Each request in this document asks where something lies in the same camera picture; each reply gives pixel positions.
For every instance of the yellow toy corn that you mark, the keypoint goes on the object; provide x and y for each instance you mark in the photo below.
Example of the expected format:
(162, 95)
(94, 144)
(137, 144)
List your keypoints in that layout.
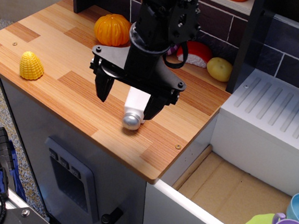
(30, 67)

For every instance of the wooden upper shelf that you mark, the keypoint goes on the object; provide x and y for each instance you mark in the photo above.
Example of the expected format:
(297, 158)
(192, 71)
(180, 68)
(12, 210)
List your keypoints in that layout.
(243, 7)

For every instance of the black oven door handle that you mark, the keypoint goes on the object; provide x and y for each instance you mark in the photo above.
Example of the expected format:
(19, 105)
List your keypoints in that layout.
(113, 217)

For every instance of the white toy sink unit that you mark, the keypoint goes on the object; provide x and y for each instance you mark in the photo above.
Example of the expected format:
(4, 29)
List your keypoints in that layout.
(245, 162)

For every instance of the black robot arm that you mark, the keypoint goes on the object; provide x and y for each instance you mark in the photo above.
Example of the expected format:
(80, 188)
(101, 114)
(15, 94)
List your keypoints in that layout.
(161, 25)

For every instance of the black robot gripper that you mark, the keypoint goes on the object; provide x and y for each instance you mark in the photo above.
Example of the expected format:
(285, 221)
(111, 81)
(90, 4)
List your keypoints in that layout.
(141, 67)

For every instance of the grey toy oven door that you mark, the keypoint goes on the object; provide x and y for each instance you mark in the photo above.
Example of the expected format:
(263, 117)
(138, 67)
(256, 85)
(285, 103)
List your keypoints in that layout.
(75, 181)

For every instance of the white salt shaker silver cap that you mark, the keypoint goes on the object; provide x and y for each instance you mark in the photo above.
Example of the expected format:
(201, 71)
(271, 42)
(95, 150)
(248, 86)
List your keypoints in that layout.
(134, 108)

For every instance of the purple white toy onion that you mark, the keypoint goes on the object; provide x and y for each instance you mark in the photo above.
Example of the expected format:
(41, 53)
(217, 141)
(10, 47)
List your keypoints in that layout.
(172, 49)

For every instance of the yellow toy potato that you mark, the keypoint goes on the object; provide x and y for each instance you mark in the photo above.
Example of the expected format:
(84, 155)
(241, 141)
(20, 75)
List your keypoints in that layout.
(219, 69)

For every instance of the orange toy pumpkin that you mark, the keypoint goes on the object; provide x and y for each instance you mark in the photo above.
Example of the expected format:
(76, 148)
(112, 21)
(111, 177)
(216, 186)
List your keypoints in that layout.
(112, 30)

